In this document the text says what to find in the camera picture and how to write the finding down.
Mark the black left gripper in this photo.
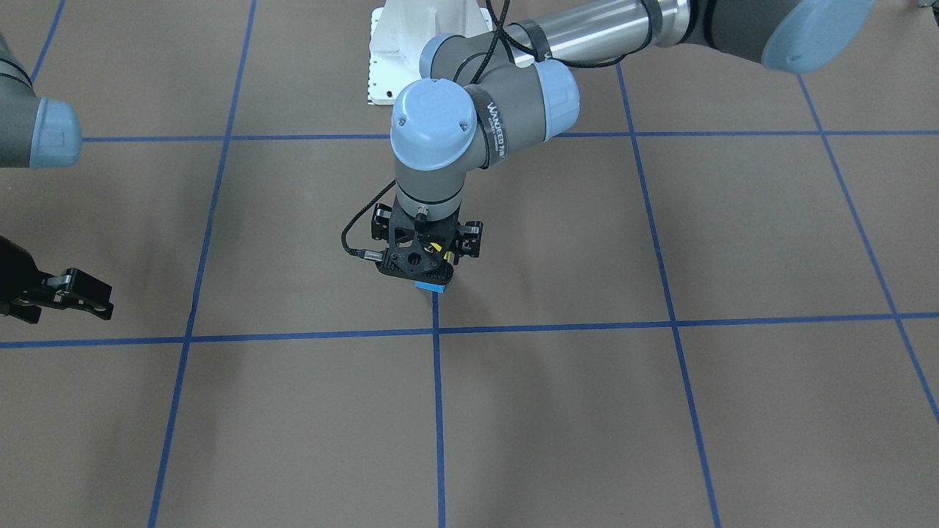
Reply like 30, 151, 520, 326
371, 200, 484, 265

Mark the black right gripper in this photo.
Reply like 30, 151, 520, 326
1, 236, 114, 324

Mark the blue block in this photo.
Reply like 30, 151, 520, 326
414, 281, 448, 294

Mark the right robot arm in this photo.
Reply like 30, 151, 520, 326
1, 39, 114, 324

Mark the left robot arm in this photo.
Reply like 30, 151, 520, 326
346, 1, 873, 278

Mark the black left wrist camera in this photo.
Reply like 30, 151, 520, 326
375, 243, 455, 285

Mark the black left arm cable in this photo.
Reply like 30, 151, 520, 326
340, 0, 632, 262

